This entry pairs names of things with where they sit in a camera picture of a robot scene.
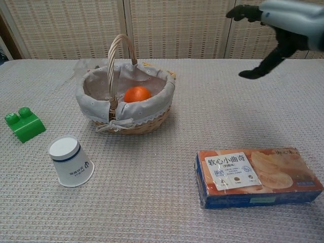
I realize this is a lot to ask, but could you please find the orange cookie box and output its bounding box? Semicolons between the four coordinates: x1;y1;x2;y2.
194;146;324;210

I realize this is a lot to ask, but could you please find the woven folding screen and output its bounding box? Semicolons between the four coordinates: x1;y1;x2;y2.
0;0;324;60

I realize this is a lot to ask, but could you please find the yellow curry box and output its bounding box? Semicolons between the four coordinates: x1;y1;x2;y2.
141;62;177;80

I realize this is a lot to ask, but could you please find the white paper cup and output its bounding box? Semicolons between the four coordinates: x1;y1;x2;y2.
48;135;95;188

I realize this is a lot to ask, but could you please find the grey fabric-lined basket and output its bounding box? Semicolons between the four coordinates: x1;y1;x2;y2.
75;33;176;136

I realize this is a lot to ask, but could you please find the orange fruit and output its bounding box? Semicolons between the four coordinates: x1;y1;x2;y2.
124;86;152;103

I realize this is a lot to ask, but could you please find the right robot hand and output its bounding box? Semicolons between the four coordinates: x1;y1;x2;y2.
226;0;324;80

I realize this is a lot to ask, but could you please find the green toy building block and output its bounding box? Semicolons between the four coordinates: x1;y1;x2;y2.
4;106;47;144

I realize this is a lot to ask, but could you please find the textured beige tablecloth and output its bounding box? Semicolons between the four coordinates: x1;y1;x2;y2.
0;58;324;243

